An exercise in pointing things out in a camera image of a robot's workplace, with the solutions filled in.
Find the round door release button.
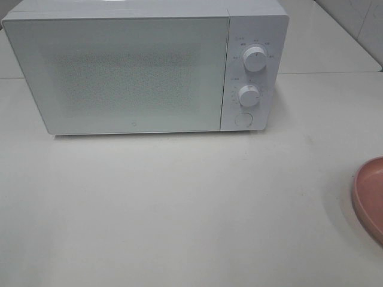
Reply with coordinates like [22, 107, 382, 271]
[235, 112, 253, 129]

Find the pink round plate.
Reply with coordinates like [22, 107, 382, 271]
[351, 157, 382, 245]

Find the white microwave door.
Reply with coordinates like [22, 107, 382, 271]
[4, 17, 229, 135]

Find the lower white timer knob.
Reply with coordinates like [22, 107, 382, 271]
[238, 85, 260, 107]

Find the upper white power knob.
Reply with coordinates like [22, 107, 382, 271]
[242, 45, 268, 72]

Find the white microwave oven body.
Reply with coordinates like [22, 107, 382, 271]
[1, 1, 289, 132]

